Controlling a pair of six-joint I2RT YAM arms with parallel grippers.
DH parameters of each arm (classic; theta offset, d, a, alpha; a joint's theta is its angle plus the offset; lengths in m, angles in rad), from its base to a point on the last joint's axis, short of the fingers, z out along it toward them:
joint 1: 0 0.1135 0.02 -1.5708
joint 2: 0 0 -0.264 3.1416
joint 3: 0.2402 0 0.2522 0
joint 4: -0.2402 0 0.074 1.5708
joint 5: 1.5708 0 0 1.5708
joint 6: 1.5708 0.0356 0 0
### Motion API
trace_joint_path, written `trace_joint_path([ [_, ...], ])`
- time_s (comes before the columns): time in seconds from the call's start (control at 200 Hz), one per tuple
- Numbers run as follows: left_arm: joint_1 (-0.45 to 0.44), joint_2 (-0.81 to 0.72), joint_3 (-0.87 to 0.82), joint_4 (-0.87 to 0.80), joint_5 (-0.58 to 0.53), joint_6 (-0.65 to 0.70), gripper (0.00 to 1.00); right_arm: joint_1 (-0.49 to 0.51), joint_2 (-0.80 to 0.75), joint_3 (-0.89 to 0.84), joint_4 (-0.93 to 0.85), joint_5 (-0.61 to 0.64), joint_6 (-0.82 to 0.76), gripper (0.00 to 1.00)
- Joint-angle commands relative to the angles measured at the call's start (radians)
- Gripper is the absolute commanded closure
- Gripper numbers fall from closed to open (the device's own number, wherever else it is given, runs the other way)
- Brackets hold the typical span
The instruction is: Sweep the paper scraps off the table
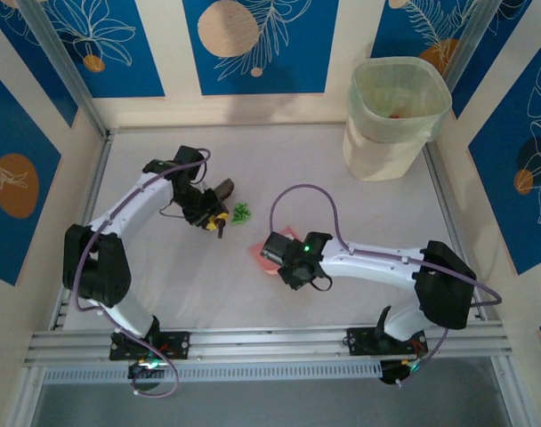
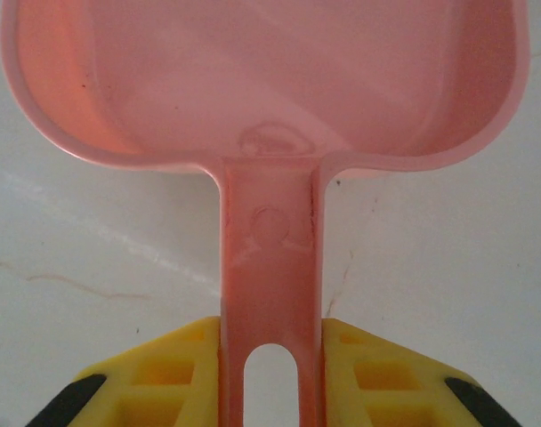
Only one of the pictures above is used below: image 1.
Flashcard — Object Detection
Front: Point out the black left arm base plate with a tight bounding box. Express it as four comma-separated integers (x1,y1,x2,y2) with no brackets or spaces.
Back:
109,331,191,361

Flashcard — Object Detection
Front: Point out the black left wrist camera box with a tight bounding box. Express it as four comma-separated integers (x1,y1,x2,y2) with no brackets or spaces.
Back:
174,145,201,179

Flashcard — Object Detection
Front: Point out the beige trash bin with bag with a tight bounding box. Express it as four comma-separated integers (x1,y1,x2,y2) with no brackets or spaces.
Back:
343,56,453,182

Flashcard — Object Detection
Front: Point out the thin black left camera cable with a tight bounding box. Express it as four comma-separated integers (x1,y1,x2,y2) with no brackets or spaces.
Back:
158,204,190,220

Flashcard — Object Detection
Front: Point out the black base electronics box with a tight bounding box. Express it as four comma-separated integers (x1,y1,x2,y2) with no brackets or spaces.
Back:
126,359,168,393
379,359,425,387

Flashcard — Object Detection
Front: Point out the green paper scrap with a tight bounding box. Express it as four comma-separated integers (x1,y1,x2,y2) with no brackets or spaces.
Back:
231,203,252,226

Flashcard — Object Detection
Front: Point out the aluminium mounting rail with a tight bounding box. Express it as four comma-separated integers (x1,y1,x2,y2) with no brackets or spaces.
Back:
23,320,507,368

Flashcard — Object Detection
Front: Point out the brown hand brush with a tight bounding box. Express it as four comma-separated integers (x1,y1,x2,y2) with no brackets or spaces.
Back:
210,177,236,240

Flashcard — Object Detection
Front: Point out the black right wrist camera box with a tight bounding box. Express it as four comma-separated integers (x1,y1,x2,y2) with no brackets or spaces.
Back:
260,234,294,267

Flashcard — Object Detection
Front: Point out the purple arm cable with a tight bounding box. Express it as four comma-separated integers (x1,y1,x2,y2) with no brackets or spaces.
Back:
72,148,211,398
269,184,503,388

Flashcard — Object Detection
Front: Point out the aluminium frame post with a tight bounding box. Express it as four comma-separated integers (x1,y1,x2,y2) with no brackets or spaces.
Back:
19,0,109,139
443,0,505,94

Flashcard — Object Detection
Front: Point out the black left base electronics box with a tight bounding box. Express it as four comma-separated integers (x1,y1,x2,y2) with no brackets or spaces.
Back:
126,359,168,393

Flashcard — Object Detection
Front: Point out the grey slotted cable duct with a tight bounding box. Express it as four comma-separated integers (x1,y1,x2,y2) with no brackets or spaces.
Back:
42,359,384,384

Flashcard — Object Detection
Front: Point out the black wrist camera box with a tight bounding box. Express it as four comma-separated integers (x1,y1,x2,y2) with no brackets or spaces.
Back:
260,234,294,267
174,145,201,179

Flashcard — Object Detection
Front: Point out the pink plastic dustpan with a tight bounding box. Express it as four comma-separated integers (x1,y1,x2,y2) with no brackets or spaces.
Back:
246,225,298,278

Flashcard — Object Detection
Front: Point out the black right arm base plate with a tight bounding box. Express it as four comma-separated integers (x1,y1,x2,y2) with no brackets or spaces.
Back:
346,326,428,357

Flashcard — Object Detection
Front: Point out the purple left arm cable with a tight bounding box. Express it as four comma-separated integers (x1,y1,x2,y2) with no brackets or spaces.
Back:
72,148,211,398

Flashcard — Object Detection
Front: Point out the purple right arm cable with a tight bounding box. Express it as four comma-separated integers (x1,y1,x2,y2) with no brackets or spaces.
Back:
269,184,503,388

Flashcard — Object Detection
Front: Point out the thin black camera cable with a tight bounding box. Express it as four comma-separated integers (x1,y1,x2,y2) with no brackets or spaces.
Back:
308,274,333,293
158,204,190,220

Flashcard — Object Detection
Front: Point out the thin black right camera cable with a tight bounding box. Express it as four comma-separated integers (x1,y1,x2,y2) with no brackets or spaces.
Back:
308,274,333,293

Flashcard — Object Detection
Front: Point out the black right base electronics box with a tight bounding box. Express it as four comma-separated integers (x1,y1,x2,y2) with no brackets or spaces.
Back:
379,359,425,387

